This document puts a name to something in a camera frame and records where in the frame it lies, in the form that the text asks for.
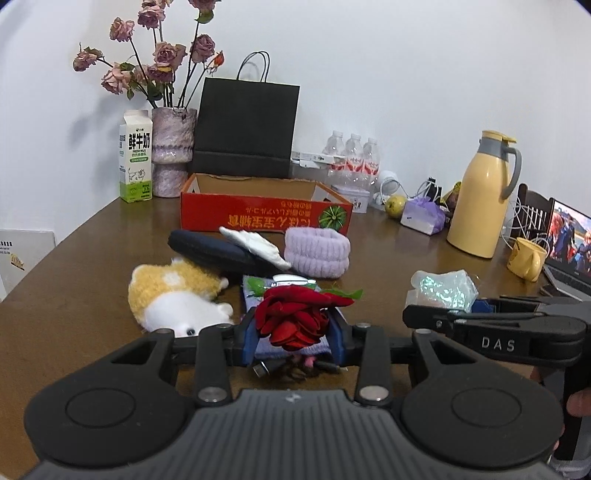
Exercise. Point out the black paper bag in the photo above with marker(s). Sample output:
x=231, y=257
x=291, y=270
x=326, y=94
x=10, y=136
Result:
x=245, y=128

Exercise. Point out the yellow thermos jug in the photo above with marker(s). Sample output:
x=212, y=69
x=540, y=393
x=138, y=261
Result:
x=489, y=181

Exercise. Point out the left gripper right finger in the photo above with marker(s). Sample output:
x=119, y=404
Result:
x=355, y=344

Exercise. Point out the red fabric rose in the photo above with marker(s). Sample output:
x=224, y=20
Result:
x=295, y=316

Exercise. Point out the flat white red box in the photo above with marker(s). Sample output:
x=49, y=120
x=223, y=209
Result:
x=314, y=160

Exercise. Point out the left water bottle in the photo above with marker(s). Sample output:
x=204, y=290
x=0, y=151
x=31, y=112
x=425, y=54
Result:
x=333, y=151

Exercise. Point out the white green milk carton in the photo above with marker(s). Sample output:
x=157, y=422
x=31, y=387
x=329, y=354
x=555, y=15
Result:
x=135, y=156

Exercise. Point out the person's right hand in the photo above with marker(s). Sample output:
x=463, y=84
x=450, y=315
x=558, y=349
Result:
x=579, y=403

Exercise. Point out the white cloth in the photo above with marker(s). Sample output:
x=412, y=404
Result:
x=257, y=245

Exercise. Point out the laptop computer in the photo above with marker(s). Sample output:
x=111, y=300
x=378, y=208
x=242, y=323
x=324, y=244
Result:
x=567, y=266

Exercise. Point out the purple tissue pack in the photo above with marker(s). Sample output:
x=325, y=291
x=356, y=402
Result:
x=423, y=215

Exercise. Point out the green apple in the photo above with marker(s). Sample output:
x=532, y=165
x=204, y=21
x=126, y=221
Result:
x=395, y=206

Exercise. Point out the purple fluffy headband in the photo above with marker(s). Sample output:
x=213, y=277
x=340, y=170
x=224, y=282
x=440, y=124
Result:
x=317, y=252

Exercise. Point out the yellow mug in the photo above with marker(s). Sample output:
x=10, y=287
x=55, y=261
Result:
x=527, y=259

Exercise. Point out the dried pink rose bouquet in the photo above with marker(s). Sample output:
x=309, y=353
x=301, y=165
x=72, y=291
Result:
x=171, y=78

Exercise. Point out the white board on floor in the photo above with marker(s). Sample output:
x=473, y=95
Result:
x=21, y=251

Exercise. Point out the yellow white plush toy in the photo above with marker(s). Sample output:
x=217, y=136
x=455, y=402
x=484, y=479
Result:
x=179, y=296

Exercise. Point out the red cardboard box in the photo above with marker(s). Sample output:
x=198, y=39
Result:
x=209, y=202

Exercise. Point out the dark navy pouch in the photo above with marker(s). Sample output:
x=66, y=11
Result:
x=219, y=255

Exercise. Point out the white tin box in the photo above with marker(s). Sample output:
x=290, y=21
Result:
x=360, y=198

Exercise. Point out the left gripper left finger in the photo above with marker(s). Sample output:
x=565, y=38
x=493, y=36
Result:
x=218, y=346

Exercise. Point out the purple textured vase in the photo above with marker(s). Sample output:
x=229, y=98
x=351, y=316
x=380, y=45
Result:
x=172, y=149

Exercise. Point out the right water bottle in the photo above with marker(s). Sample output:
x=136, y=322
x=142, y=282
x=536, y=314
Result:
x=371, y=162

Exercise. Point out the water bottle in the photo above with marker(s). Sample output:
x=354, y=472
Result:
x=371, y=162
x=354, y=159
x=333, y=151

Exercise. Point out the dark wooden chair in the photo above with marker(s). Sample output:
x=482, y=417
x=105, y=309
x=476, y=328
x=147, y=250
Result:
x=532, y=214

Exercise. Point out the white charger with cable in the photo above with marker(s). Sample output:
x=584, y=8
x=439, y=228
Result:
x=388, y=184

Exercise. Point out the middle water bottle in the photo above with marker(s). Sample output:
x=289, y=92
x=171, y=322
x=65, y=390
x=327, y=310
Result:
x=354, y=159

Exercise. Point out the iridescent plastic bag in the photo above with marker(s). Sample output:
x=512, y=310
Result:
x=452, y=290

